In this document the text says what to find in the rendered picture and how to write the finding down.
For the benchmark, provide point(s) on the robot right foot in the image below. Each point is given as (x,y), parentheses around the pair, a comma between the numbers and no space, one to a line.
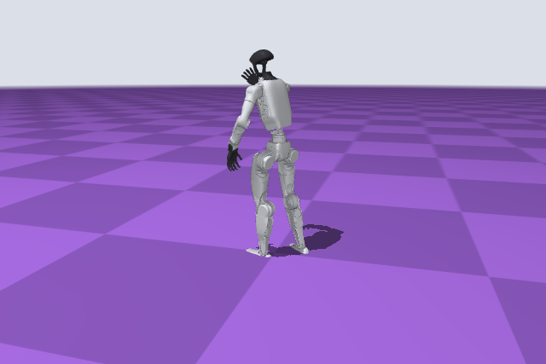
(303,250)

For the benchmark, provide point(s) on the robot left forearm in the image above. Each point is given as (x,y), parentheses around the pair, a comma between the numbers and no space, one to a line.
(236,135)

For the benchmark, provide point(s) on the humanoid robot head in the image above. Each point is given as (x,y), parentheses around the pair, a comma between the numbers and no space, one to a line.
(261,57)

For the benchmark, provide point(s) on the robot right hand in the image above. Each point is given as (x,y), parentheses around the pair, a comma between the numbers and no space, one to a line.
(253,78)

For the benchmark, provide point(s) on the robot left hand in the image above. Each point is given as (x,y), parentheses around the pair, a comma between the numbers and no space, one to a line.
(231,158)

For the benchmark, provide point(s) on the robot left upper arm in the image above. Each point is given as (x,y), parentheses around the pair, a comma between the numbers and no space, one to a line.
(253,93)

